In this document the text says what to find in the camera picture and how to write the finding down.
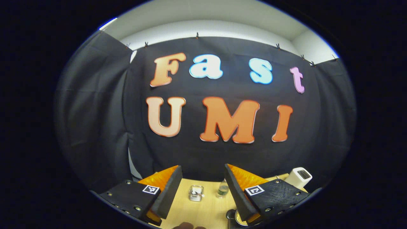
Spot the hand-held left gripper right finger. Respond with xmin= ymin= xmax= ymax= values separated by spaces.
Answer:
xmin=224 ymin=164 xmax=322 ymax=227

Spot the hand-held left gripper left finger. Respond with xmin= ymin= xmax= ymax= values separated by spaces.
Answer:
xmin=91 ymin=165 xmax=184 ymax=227

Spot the steel pot with black handle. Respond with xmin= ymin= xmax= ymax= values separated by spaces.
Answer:
xmin=226 ymin=209 xmax=249 ymax=228

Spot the clear plastic water bottle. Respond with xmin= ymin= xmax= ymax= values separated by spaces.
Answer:
xmin=217 ymin=179 xmax=230 ymax=199

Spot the white toaster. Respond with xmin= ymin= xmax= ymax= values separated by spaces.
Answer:
xmin=284 ymin=167 xmax=313 ymax=189

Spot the row of black cloth clips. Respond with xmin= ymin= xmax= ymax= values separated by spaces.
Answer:
xmin=126 ymin=32 xmax=338 ymax=67

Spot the small ceiling light panel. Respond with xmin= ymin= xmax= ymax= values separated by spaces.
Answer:
xmin=99 ymin=17 xmax=118 ymax=31

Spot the silver wire basket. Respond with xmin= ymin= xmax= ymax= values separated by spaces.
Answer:
xmin=188 ymin=185 xmax=204 ymax=202

